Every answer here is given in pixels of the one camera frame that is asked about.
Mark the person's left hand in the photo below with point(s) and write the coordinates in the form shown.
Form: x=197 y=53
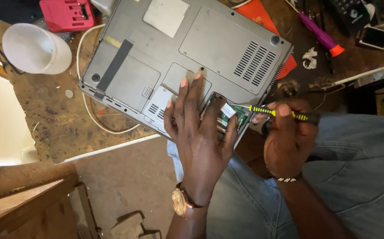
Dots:
x=197 y=149

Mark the person's right hand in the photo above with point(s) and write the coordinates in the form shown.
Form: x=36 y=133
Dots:
x=290 y=146

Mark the yellow black screwdriver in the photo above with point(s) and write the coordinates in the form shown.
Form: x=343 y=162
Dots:
x=263 y=110

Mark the grey laptop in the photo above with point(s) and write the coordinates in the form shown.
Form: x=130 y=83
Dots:
x=165 y=49

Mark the green memory module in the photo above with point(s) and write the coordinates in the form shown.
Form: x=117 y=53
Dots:
x=236 y=114

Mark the gold wristwatch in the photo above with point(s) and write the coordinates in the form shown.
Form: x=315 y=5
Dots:
x=180 y=201

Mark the person's blue jeans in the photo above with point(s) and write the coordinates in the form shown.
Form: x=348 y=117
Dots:
x=351 y=166

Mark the crumpled white paper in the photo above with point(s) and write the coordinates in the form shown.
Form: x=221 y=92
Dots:
x=310 y=58

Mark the small black tool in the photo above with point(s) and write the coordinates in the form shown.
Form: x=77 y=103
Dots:
x=329 y=63

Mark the grey stone blocks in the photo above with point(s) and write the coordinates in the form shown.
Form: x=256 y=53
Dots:
x=128 y=227

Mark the purple orange screwdriver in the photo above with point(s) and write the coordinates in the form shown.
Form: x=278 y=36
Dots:
x=320 y=35

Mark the small white-framed phone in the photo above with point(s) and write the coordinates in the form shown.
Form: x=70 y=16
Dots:
x=374 y=37

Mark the small grey round disc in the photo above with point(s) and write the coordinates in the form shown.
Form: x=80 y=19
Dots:
x=69 y=94

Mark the black device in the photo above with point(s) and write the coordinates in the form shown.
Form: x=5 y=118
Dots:
x=348 y=13

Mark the wooden planks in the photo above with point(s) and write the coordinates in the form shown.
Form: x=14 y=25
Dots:
x=22 y=205

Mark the red battery charger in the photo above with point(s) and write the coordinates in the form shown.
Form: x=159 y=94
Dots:
x=66 y=15

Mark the white plastic cup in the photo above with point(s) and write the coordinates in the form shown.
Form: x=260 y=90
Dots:
x=34 y=49

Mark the white board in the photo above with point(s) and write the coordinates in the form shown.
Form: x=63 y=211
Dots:
x=2 y=119

